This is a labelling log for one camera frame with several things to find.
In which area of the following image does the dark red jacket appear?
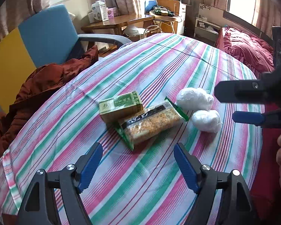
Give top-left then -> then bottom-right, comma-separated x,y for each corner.
0,45 -> 98,158

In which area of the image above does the green tea box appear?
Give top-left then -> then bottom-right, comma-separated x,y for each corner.
99,91 -> 143,123

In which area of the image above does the grey yellow blue chair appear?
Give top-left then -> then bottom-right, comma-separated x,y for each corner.
0,4 -> 130,112

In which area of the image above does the wooden side table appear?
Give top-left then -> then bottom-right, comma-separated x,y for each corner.
81,15 -> 155,35

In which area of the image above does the white carton on table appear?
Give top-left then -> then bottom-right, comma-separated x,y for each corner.
91,0 -> 108,22

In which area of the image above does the green wrapped snack bar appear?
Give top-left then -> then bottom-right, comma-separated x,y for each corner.
114,97 -> 189,151

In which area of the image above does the striped pink green tablecloth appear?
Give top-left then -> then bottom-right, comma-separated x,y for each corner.
0,34 -> 264,224

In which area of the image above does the white plastic wrapped ball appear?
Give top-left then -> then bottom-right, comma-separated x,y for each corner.
176,87 -> 214,111

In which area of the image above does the red bed quilt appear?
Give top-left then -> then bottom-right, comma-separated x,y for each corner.
216,26 -> 274,78

